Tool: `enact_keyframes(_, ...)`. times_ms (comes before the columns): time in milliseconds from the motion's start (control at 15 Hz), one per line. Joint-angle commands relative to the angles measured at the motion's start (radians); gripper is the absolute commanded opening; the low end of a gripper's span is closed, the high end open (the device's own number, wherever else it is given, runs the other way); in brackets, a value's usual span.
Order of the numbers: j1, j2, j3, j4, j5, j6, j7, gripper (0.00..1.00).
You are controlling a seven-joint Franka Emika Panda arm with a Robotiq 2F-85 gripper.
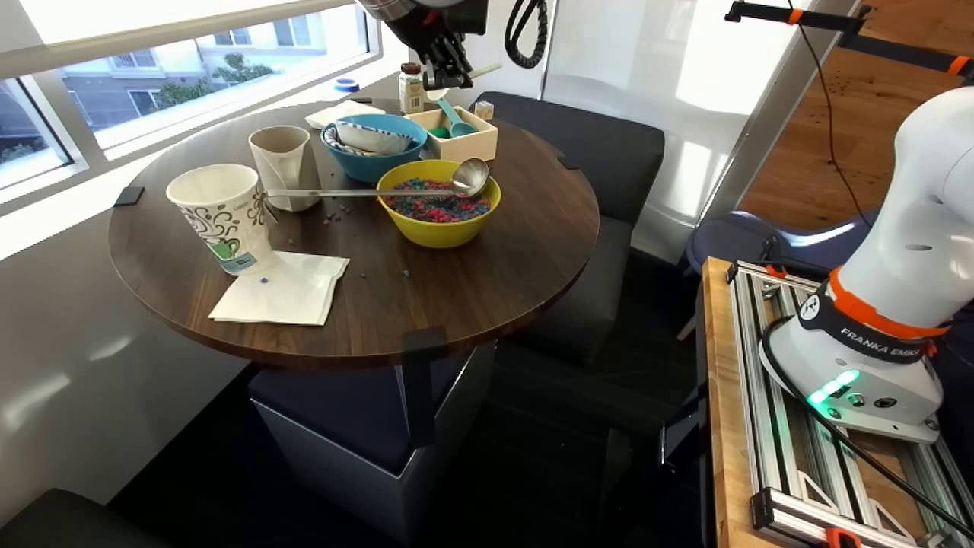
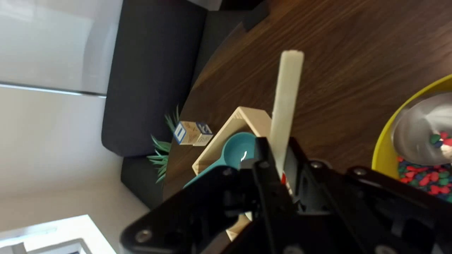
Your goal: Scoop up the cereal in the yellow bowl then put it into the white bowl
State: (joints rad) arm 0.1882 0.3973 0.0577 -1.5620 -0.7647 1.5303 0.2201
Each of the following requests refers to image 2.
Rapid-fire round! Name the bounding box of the dark grey upholstered bench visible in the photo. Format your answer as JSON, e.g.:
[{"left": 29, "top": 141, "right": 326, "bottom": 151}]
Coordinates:
[{"left": 100, "top": 0, "right": 210, "bottom": 210}]

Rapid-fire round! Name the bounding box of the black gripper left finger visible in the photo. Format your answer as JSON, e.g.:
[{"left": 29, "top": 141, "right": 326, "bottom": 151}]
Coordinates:
[{"left": 118, "top": 135, "right": 299, "bottom": 254}]

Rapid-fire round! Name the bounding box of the yellow bowl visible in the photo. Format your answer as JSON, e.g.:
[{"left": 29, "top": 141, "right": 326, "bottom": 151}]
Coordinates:
[{"left": 370, "top": 72, "right": 452, "bottom": 199}]

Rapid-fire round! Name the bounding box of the green spiky plant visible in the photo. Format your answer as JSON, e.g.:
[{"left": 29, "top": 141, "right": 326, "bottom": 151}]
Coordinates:
[{"left": 147, "top": 104, "right": 183, "bottom": 184}]

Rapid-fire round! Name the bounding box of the long metal ladle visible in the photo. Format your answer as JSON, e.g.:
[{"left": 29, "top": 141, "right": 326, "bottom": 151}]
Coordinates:
[{"left": 391, "top": 90, "right": 452, "bottom": 166}]

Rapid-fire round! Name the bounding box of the teal plastic spoon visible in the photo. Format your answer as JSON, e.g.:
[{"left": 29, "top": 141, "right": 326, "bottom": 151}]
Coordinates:
[{"left": 182, "top": 131, "right": 258, "bottom": 189}]

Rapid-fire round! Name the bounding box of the light wooden spoon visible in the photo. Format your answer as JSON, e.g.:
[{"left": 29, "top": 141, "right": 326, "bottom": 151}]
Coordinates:
[{"left": 268, "top": 48, "right": 306, "bottom": 177}]

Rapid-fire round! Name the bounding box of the light wooden box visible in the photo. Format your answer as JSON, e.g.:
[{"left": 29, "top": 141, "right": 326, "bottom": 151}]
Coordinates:
[{"left": 190, "top": 105, "right": 274, "bottom": 241}]

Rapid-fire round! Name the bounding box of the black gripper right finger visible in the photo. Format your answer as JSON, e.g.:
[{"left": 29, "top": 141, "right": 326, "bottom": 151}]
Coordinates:
[{"left": 284, "top": 135, "right": 452, "bottom": 254}]

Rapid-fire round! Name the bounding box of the colourful cereal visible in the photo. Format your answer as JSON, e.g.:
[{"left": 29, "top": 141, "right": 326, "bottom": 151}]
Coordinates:
[{"left": 397, "top": 131, "right": 452, "bottom": 204}]

